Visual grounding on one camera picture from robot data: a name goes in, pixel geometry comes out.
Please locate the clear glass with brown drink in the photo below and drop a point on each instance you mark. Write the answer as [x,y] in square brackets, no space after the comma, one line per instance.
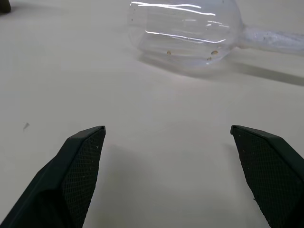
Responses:
[185,45]

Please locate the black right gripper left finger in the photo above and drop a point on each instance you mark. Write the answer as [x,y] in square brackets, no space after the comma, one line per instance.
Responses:
[59,180]

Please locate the clear bottle of brown drink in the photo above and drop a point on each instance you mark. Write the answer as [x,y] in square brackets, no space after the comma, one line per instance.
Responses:
[4,6]

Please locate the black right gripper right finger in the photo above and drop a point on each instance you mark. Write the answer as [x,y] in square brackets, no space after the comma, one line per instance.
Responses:
[273,171]

